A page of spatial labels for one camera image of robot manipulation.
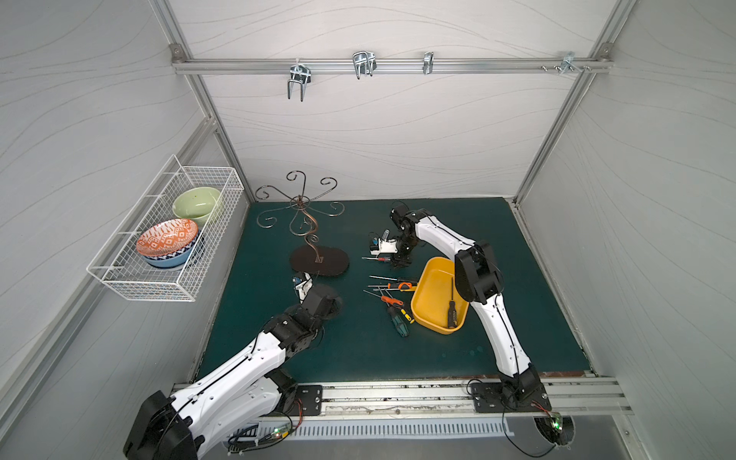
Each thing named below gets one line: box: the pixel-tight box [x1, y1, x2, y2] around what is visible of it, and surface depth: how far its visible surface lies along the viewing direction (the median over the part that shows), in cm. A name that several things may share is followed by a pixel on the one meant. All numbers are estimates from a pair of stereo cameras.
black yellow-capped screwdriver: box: [448, 276, 458, 329], surface depth 88 cm
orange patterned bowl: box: [136, 218, 200, 257], surface depth 64 cm
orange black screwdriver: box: [367, 281, 415, 290], surface depth 94 cm
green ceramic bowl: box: [171, 186, 221, 227], surface depth 73 cm
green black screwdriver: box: [385, 300, 410, 339], surface depth 87 cm
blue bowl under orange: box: [143, 230, 203, 269], surface depth 59 cm
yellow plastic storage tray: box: [410, 256, 470, 336], surface depth 92 cm
